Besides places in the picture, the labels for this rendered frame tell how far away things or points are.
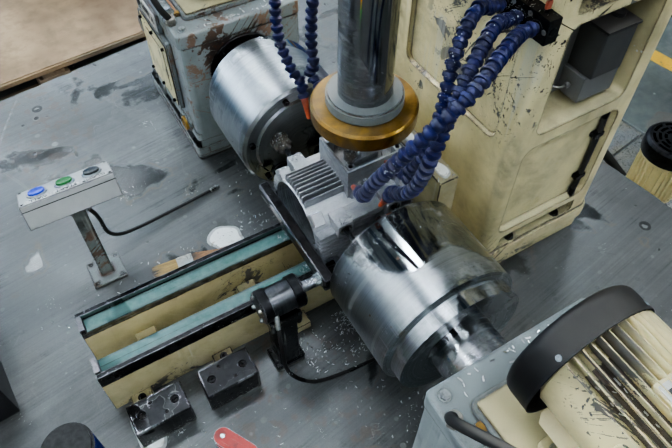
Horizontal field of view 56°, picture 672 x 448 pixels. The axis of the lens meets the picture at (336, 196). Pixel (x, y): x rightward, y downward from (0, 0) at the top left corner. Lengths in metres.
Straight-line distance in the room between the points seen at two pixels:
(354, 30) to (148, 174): 0.82
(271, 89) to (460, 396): 0.66
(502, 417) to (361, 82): 0.51
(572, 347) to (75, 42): 2.84
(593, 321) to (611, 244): 0.83
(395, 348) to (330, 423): 0.30
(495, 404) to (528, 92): 0.46
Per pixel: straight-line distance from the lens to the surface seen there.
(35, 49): 3.27
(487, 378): 0.88
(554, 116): 1.15
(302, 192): 1.09
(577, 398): 0.73
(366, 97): 0.99
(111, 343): 1.29
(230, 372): 1.20
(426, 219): 1.00
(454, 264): 0.95
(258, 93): 1.22
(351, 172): 1.07
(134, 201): 1.55
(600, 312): 0.72
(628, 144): 2.37
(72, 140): 1.74
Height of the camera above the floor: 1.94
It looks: 50 degrees down
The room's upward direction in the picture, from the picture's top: straight up
